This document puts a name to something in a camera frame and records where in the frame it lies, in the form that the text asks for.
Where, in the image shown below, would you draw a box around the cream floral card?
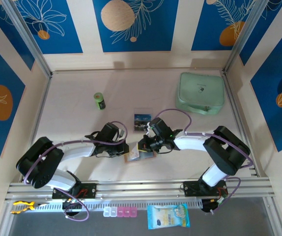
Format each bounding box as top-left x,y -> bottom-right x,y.
127,144 -> 142,160

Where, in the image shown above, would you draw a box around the tan leather card holder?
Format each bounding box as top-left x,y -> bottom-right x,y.
123,147 -> 157,163

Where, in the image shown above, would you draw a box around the dark printed card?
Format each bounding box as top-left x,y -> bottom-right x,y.
133,120 -> 148,133

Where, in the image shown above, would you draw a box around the blue printed card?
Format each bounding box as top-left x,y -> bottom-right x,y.
134,113 -> 153,121

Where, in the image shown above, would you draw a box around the green cylindrical battery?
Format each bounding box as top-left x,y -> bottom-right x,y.
93,92 -> 107,111

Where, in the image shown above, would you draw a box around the white and pink pill organizer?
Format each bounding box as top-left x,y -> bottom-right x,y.
103,206 -> 139,218

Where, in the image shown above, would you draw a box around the mint green zip pouch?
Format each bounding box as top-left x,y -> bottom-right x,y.
175,72 -> 225,116

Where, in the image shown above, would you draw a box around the black base electronics module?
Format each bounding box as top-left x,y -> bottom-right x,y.
201,196 -> 230,215
61,198 -> 84,217

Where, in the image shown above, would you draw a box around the blue wet wipes packet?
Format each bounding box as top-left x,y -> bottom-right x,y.
147,203 -> 191,231

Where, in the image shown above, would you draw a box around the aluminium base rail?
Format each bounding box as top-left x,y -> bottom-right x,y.
4,176 -> 276,201

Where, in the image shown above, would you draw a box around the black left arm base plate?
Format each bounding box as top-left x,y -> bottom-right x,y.
52,182 -> 98,200

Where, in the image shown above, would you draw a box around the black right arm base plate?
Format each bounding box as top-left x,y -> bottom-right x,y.
183,180 -> 228,197

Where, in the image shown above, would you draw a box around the white slotted cable duct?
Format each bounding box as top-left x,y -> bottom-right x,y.
36,199 -> 203,212

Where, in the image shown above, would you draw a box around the aluminium table side rail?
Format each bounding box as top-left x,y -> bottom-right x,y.
19,73 -> 52,183
221,71 -> 261,177

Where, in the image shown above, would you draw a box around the yellow handled pliers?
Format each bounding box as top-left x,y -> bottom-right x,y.
10,200 -> 50,215

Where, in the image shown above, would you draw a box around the aluminium frame post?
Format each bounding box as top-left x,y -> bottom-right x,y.
0,0 -> 53,78
222,0 -> 267,76

